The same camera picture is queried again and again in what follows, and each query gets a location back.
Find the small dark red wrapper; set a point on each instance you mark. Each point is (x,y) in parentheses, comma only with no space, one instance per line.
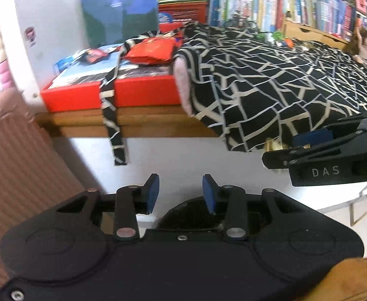
(94,55)

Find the small wall sticker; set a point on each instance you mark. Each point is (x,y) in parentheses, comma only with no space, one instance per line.
(30,36)

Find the red cardboard box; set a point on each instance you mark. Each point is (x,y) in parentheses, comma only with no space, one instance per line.
(76,95)

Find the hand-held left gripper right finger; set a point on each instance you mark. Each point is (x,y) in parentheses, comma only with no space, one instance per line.
(209,192)

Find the green toy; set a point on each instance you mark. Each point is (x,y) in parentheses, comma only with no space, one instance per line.
(277,36)

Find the black trash bin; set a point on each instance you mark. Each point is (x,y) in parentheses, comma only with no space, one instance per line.
(186,213)

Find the orange toy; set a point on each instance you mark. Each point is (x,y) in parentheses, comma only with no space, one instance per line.
(289,42)

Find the photo magazine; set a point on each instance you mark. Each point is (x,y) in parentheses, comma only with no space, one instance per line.
(86,76)

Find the black bicycle model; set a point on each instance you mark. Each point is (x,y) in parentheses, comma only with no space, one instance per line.
(243,22)

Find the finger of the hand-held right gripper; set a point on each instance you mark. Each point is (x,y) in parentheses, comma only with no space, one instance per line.
(283,160)
(312,137)

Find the yellow wrapper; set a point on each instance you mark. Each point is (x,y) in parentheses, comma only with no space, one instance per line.
(274,145)

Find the blue booklet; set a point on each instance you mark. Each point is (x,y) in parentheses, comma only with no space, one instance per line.
(65,62)

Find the large blue picture book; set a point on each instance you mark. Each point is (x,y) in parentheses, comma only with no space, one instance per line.
(117,9)

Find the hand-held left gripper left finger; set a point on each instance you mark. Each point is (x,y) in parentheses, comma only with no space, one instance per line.
(152,192)

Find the row of colourful books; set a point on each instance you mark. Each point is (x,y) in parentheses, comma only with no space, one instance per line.
(283,3)

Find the brown haired doll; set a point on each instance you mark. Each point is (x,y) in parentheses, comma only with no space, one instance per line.
(360,47)

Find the red snack bag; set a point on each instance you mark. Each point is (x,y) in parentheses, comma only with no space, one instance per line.
(149,50)

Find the pink pillow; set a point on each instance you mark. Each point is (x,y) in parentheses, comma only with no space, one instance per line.
(183,84)

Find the black and white patterned blanket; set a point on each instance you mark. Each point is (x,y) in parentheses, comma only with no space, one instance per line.
(265,81)

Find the wooden drawer organizer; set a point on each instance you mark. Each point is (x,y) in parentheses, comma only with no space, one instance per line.
(315,33)

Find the pink ribbed suitcase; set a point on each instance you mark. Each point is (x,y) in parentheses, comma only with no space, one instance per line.
(23,163)

